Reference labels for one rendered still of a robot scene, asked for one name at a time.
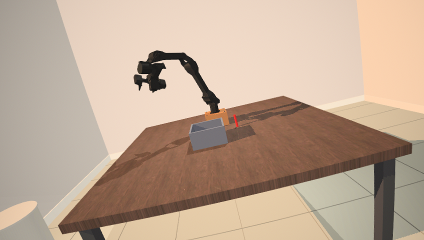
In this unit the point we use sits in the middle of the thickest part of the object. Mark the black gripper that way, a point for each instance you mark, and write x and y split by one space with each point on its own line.
138 80

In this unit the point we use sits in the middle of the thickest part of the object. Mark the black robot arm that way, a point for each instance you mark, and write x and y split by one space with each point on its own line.
146 67

